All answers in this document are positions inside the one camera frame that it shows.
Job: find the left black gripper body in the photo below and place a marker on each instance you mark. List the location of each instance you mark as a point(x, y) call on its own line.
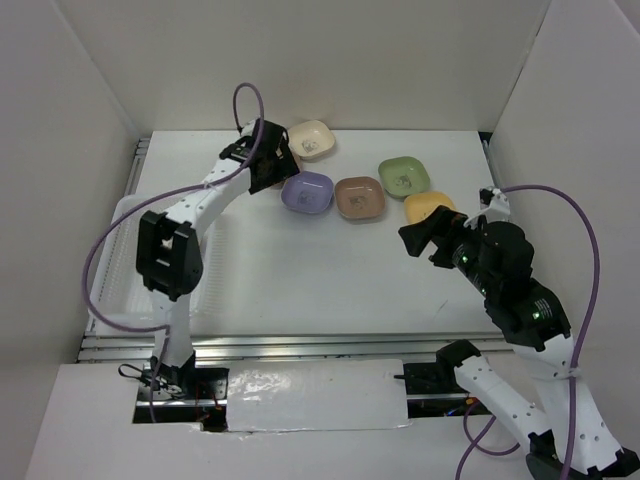
point(277, 168)

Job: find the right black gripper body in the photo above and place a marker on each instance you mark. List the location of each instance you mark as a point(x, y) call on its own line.
point(460, 251)

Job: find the brown panda plate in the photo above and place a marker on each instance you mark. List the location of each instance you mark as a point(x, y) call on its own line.
point(359, 198)
point(299, 165)

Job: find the yellow panda plate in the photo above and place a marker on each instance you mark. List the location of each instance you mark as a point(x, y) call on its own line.
point(418, 207)

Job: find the cream panda plate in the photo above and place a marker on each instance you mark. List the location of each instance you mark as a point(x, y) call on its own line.
point(311, 139)

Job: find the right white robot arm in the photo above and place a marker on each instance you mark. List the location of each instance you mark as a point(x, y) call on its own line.
point(566, 429)

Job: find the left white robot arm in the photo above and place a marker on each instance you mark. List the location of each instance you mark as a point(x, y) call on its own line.
point(169, 257)

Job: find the white perforated plastic bin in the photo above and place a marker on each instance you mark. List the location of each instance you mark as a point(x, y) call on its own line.
point(118, 292)

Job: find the white foil cover panel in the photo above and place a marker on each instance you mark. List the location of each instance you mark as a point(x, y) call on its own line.
point(327, 395)

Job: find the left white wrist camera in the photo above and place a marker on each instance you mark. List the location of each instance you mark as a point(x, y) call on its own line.
point(251, 128)

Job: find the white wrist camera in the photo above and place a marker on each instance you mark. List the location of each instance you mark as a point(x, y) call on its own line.
point(251, 128)
point(494, 204)

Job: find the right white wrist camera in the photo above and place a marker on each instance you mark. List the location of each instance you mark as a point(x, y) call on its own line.
point(494, 204)

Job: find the aluminium rail frame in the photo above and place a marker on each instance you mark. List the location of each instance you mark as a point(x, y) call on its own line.
point(298, 286)

